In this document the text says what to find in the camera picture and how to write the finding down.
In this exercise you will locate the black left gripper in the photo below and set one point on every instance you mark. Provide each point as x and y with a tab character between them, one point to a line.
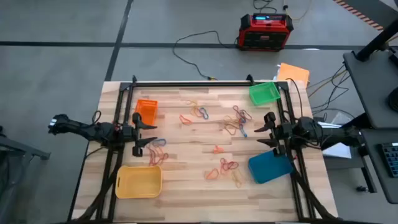
136	135

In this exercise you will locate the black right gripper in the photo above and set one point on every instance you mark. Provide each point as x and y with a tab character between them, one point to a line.
284	134

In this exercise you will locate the dark red rubber band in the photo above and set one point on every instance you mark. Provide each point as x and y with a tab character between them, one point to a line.
231	164
241	113

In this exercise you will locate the yellow rubber band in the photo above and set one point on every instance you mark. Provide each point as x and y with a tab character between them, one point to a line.
192	107
237	180
230	119

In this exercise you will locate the orange rubber band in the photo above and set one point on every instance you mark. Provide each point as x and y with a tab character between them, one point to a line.
181	118
217	151
207	176
196	112
222	169

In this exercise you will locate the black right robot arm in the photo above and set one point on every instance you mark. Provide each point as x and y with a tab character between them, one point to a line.
335	135

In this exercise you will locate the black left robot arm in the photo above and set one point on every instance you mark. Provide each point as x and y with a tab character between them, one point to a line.
93	130

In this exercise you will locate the orange plastic basket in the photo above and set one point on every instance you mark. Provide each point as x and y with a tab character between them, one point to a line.
148	109

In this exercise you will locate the blue plastic basket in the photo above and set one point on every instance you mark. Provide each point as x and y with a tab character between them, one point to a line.
269	168

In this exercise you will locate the green plastic basket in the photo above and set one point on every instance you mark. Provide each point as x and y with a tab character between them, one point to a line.
264	93

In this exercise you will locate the yellow plastic basket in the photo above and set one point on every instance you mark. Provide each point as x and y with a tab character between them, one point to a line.
138	183

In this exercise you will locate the orange paper sheet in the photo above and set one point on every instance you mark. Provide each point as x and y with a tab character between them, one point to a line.
293	73

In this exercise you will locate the white paper sheet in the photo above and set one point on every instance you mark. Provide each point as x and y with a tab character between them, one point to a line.
339	151

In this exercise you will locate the clear plastic bag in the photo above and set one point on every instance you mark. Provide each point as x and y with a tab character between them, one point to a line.
340	119

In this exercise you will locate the red portable power station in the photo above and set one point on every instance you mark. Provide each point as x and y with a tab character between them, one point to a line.
264	37

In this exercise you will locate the small black caster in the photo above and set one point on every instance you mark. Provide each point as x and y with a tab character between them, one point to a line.
360	188

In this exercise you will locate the large grey desk top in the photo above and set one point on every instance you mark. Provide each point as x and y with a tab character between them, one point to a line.
370	90

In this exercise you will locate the grey metal stand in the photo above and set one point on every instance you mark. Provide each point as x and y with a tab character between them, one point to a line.
25	151

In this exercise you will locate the black computer keyboard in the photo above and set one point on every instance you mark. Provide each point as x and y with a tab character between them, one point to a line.
390	158

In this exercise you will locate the black round object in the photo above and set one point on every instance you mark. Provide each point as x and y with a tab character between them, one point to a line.
394	104

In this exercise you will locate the grey desk with keyboard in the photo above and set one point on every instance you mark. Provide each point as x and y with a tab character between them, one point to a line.
392	189

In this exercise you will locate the black desk pole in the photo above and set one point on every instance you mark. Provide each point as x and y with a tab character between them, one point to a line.
376	42

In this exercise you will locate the hazard striped floor strip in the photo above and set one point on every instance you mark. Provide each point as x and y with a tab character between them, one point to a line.
357	14

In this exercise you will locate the black desk frame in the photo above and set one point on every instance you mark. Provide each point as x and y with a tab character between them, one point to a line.
369	177

